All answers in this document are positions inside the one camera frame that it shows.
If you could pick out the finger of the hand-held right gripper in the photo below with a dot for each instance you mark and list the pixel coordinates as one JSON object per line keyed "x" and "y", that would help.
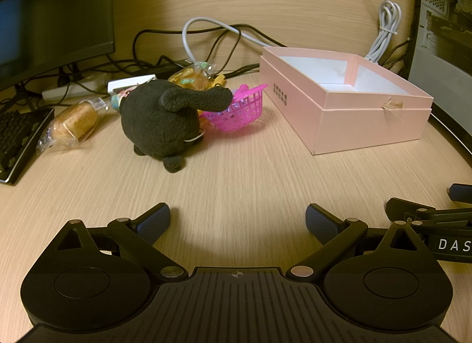
{"x": 459, "y": 193}
{"x": 400, "y": 206}

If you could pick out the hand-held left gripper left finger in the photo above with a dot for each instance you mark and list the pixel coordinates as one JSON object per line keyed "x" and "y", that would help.
{"x": 155, "y": 219}

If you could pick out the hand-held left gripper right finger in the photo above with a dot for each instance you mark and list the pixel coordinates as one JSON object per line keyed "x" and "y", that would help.
{"x": 320, "y": 219}

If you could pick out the pink cardboard box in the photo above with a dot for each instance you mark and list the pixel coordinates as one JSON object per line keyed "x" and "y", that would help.
{"x": 350, "y": 129}

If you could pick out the dark plush toy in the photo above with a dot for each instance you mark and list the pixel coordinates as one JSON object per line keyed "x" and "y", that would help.
{"x": 155, "y": 121}

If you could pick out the bread roll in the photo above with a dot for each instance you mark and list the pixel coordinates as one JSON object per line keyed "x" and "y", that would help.
{"x": 75, "y": 120}

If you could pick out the pink plastic basket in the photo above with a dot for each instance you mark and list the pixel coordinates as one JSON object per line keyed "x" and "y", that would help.
{"x": 239, "y": 116}

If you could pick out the yellow snack packet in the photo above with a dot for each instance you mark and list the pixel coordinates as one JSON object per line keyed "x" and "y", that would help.
{"x": 190, "y": 77}

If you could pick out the small colourful packet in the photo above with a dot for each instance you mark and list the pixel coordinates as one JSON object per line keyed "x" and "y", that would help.
{"x": 117, "y": 101}

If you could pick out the white adapter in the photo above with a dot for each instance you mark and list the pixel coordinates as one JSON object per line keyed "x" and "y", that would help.
{"x": 129, "y": 83}

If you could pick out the white power strip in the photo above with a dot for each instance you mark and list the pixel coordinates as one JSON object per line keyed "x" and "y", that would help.
{"x": 73, "y": 88}

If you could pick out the black power adapter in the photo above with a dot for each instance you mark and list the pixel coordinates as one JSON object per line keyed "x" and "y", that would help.
{"x": 173, "y": 64}

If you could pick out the black keyboard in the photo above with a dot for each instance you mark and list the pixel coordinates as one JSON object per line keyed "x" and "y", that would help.
{"x": 18, "y": 136}

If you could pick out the computer case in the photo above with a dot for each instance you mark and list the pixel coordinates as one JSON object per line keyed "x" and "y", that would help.
{"x": 442, "y": 33}

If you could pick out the black computer monitor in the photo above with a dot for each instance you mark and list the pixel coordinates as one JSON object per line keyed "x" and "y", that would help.
{"x": 55, "y": 15}

